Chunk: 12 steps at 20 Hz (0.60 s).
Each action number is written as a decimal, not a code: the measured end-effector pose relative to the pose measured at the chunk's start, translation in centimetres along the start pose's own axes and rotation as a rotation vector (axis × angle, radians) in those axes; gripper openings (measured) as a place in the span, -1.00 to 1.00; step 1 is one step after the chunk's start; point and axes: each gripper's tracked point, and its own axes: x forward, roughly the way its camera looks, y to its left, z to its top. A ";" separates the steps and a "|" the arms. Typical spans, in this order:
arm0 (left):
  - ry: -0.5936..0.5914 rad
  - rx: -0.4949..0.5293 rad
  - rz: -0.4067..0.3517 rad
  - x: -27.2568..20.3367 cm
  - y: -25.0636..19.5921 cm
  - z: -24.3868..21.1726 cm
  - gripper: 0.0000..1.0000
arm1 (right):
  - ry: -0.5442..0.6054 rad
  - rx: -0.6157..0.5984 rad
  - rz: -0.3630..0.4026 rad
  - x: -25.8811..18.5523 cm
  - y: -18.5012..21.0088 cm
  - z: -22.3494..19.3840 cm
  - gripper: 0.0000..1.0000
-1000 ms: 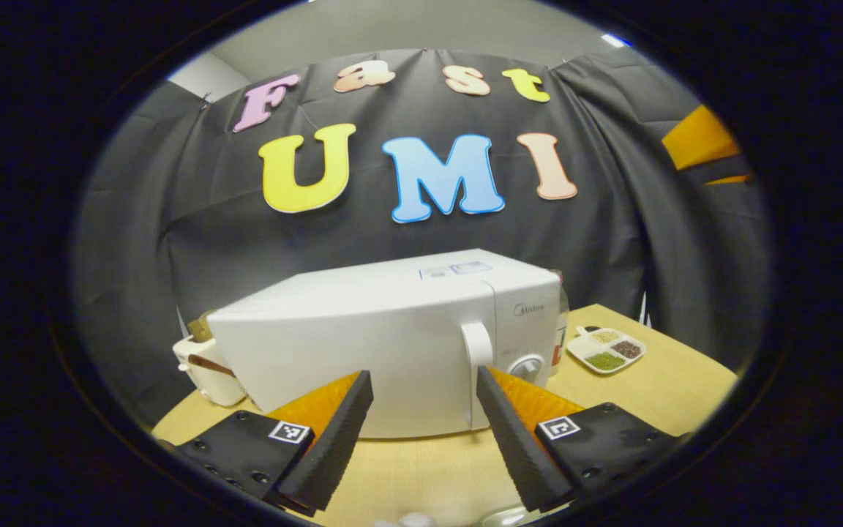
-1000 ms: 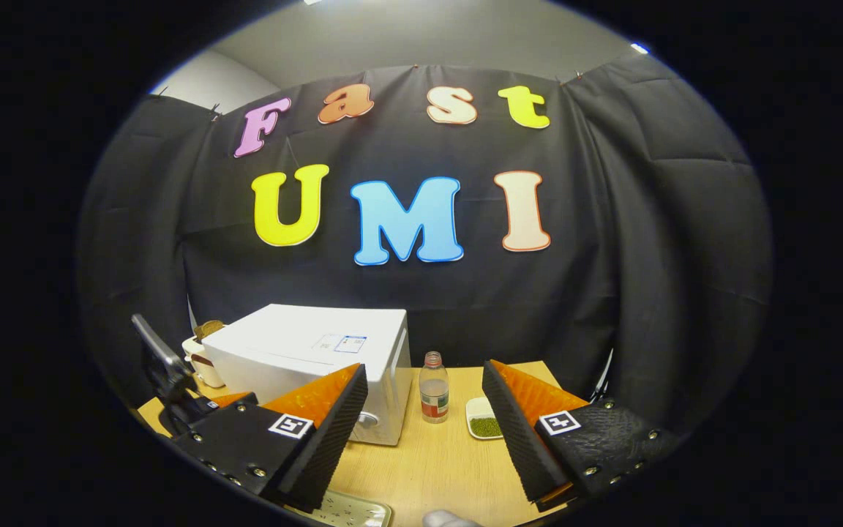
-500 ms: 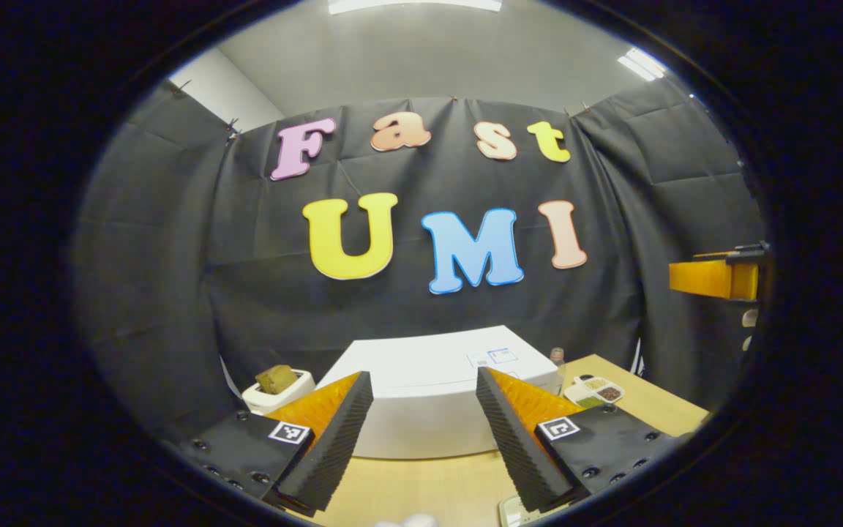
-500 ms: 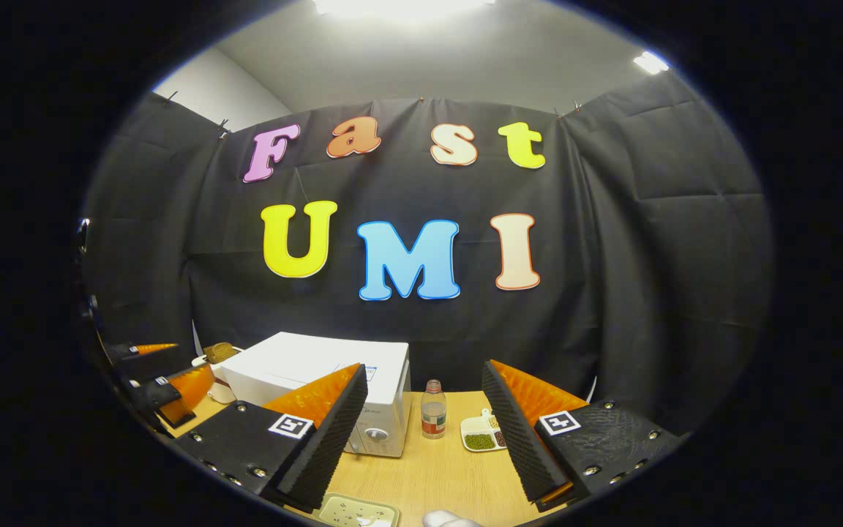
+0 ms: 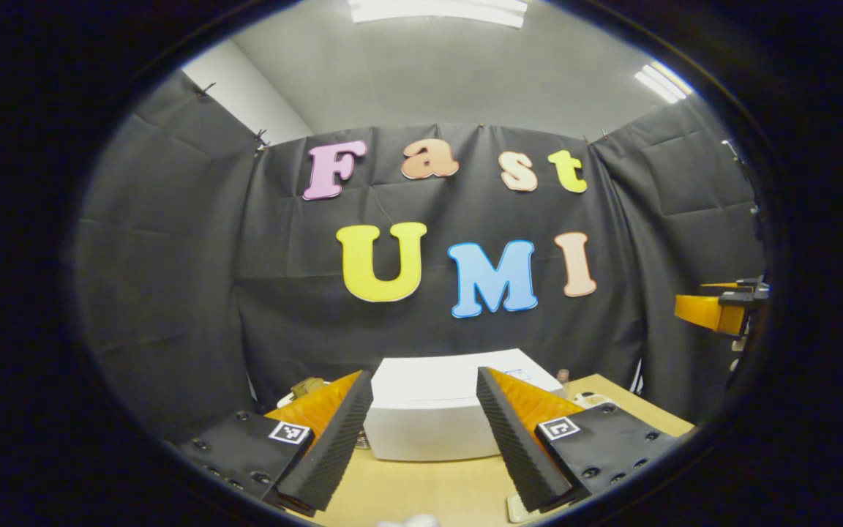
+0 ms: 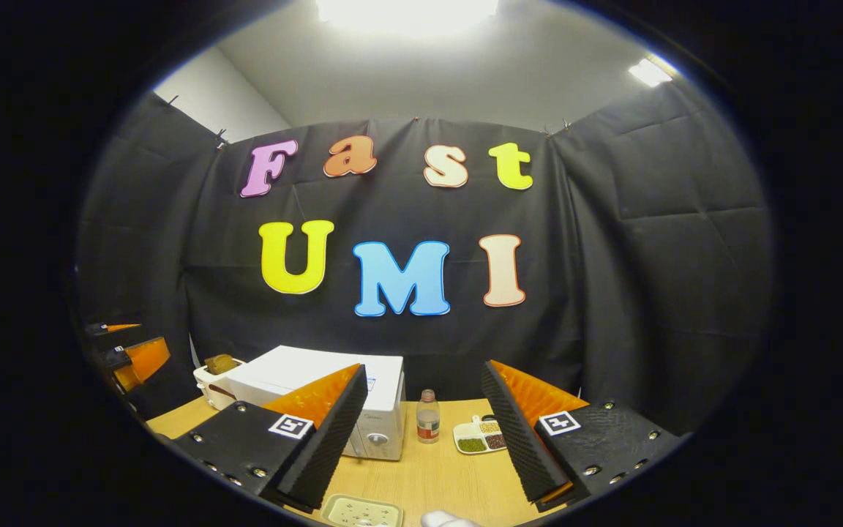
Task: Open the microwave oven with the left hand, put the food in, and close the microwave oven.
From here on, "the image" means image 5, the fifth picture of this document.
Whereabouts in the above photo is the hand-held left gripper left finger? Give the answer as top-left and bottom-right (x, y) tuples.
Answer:
(176, 370), (375, 513)

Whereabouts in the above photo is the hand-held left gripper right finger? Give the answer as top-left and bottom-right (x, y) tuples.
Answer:
(476, 366), (686, 513)

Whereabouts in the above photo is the white microwave oven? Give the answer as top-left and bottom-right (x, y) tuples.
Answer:
(363, 348), (565, 462)

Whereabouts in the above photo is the ceiling light panel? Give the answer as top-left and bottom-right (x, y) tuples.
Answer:
(634, 61), (694, 104)

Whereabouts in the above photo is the black backdrop cloth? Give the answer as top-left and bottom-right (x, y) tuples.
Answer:
(74, 70), (770, 440)

